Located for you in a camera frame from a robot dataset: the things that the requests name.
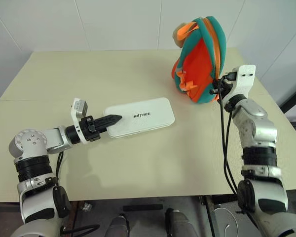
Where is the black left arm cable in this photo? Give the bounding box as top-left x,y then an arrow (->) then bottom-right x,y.
54,151 -> 90,237

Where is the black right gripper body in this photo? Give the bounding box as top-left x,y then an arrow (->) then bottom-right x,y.
213,71 -> 238,100

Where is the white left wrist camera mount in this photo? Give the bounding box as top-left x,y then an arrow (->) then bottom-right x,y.
71,98 -> 89,144

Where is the white box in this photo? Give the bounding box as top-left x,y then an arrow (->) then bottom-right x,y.
104,97 -> 176,139

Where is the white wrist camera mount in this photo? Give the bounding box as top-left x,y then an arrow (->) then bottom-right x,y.
71,98 -> 89,144
222,64 -> 257,105

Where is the small clear plastic piece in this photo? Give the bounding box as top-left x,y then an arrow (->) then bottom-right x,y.
80,201 -> 93,212

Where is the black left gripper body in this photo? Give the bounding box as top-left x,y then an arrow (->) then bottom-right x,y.
79,115 -> 102,144

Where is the thin white cable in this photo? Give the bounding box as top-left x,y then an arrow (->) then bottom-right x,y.
213,208 -> 239,237

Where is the orange and teal backpack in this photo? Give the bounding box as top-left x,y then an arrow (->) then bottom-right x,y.
171,15 -> 228,105

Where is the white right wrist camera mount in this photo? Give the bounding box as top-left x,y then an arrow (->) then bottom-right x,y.
222,64 -> 257,105

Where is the grey and black rounded shape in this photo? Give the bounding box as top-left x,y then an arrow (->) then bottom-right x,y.
164,208 -> 201,237

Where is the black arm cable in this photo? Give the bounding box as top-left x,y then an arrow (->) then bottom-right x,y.
54,151 -> 90,237
218,78 -> 240,198

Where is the black metal table frame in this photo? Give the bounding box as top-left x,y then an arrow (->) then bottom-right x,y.
199,190 -> 243,237

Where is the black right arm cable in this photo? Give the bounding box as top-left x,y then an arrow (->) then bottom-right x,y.
218,78 -> 240,198

